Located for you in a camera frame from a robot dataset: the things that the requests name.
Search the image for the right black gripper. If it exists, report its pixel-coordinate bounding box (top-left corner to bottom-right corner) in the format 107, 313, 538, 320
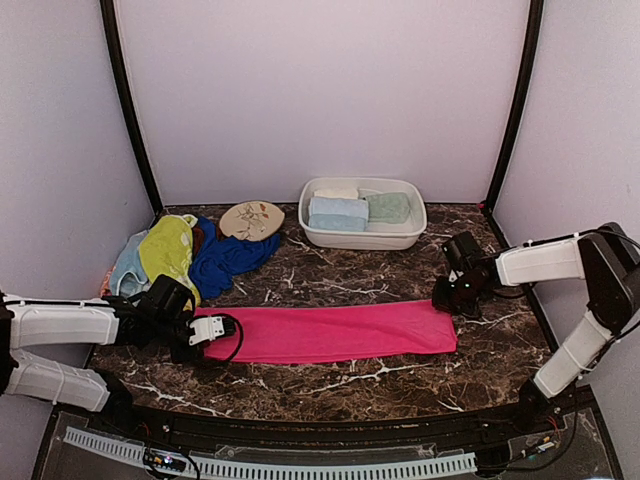
433, 275, 486, 316

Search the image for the pink towel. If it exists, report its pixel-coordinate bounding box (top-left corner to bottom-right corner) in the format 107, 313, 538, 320
197, 300, 458, 365

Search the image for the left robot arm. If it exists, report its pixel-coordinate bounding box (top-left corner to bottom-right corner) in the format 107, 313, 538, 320
1, 275, 214, 436

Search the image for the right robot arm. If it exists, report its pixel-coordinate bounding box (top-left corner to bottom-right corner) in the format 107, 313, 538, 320
432, 222, 639, 434

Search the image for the light blue crumpled towel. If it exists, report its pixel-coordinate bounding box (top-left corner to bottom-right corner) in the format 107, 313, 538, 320
109, 230, 151, 298

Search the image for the yellow green patterned towel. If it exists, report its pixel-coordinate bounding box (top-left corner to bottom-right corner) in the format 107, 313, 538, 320
138, 214, 201, 307

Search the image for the white plastic tub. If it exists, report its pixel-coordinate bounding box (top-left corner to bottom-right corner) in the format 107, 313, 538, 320
298, 177, 427, 250

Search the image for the brown towel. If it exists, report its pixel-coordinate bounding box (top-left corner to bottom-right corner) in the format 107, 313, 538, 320
192, 226, 206, 256

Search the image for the green rolled towel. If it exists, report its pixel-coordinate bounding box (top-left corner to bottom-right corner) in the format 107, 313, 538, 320
364, 192, 411, 224

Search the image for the light blue rolled towel back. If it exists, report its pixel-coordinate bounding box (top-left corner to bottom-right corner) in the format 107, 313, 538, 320
309, 197, 369, 220

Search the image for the light blue rolled towel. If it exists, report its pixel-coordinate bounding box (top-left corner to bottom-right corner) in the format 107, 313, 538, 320
309, 197, 369, 220
309, 214, 367, 232

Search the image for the light blue rolled towel front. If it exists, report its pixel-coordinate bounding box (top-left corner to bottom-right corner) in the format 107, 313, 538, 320
309, 214, 367, 232

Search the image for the white rolled towel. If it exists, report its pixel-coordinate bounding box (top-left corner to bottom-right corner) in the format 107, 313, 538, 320
313, 187, 359, 200

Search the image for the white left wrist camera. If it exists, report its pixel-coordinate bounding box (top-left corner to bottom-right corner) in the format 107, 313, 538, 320
189, 314, 236, 346

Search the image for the black front rail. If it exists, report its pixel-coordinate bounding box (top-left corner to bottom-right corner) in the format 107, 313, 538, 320
54, 387, 596, 454

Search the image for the white slotted cable duct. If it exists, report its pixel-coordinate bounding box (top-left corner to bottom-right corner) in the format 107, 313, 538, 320
63, 427, 478, 480

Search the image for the black right frame post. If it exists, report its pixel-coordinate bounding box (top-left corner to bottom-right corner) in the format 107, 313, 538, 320
482, 0, 545, 217

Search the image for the black frame post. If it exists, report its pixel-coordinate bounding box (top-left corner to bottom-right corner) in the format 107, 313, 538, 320
99, 0, 164, 216
482, 0, 545, 217

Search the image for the black left frame post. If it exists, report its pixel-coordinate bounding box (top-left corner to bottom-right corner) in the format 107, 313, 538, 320
99, 0, 164, 216

